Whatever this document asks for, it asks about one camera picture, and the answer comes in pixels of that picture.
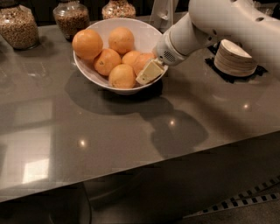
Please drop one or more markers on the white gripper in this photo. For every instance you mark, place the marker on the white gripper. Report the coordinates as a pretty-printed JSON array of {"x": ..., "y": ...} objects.
[{"x": 165, "y": 52}]

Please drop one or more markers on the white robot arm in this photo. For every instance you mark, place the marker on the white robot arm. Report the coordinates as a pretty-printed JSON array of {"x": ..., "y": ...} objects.
[{"x": 210, "y": 21}]

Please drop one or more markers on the small orange centre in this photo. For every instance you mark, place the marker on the small orange centre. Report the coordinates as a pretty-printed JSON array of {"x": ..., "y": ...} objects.
[{"x": 130, "y": 57}]

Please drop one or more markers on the orange front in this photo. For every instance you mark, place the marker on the orange front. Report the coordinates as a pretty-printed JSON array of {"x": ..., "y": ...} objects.
[{"x": 122, "y": 76}]

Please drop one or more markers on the white folded paper stand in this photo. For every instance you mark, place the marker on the white folded paper stand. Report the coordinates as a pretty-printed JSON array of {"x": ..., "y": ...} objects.
[{"x": 162, "y": 14}]

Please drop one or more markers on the right glass cereal jar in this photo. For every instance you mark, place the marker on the right glass cereal jar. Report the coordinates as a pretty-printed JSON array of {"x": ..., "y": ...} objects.
[{"x": 118, "y": 9}]

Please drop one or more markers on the glass cereal jar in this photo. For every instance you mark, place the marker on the glass cereal jar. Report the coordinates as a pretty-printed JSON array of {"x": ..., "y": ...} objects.
[
  {"x": 17, "y": 25},
  {"x": 71, "y": 17},
  {"x": 118, "y": 9}
]

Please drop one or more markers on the stack of white plates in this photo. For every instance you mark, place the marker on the stack of white plates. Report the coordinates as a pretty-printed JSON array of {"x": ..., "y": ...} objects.
[{"x": 233, "y": 60}]

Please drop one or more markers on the middle glass cereal jar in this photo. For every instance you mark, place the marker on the middle glass cereal jar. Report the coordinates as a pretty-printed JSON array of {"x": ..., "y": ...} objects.
[{"x": 71, "y": 17}]

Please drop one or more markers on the black mat under plates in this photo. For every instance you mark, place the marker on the black mat under plates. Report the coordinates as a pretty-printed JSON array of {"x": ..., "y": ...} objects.
[{"x": 259, "y": 71}]

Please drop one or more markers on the left glass cereal jar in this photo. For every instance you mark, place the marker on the left glass cereal jar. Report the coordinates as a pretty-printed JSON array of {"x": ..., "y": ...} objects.
[{"x": 17, "y": 25}]

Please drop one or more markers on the black white striped tape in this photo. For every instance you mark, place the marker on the black white striped tape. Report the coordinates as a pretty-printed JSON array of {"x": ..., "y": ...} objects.
[{"x": 253, "y": 196}]

